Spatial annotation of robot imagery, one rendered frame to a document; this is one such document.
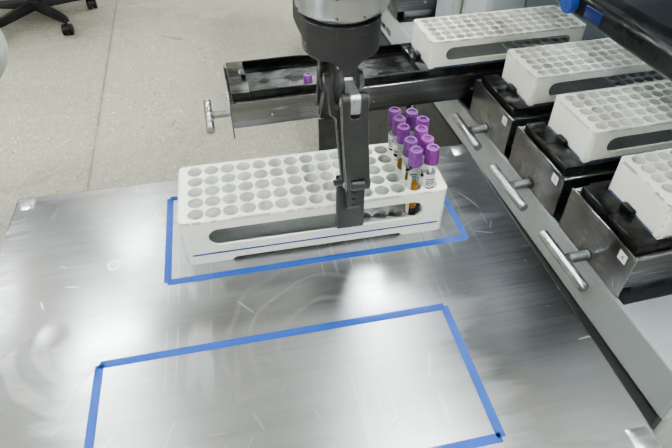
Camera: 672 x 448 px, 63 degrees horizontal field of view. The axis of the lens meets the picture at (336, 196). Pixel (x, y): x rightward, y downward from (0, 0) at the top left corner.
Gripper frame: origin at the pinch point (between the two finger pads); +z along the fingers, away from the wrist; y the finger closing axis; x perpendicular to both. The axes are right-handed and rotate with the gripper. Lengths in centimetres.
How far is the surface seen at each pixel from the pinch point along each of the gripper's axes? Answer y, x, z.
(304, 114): -31.4, 0.3, 10.5
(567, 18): -39, 51, 1
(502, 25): -39, 38, 1
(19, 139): -156, -100, 87
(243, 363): 18.6, -13.0, 5.4
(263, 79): -38.4, -5.8, 6.9
